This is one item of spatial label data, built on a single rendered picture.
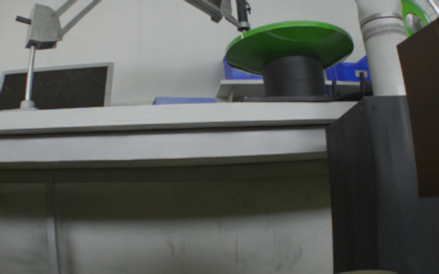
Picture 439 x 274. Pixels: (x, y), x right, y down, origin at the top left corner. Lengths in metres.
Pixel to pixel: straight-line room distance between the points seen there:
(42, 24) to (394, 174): 0.80
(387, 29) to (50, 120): 0.68
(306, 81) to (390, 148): 0.32
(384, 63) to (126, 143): 0.53
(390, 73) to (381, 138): 0.17
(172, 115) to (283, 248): 1.16
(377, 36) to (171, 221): 1.26
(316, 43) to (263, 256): 1.17
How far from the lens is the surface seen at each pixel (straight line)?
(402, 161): 0.53
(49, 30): 0.91
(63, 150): 0.80
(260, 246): 1.72
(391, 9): 0.71
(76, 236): 1.73
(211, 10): 1.26
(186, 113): 0.72
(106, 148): 0.78
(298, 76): 0.79
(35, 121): 0.77
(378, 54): 0.67
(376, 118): 0.52
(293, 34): 0.75
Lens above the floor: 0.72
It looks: 11 degrees up
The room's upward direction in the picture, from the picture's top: 3 degrees counter-clockwise
